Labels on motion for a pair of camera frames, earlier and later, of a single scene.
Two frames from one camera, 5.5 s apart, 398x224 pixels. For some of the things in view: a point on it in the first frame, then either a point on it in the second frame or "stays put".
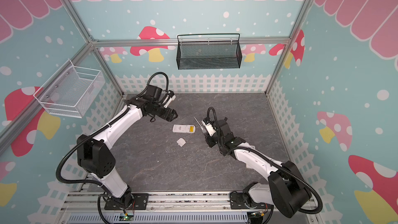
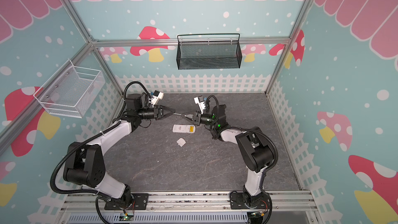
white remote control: x=184 y=128 stays put
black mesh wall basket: x=211 y=55 stays put
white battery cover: x=181 y=142 stays put
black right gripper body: x=210 y=138 → x=197 y=118
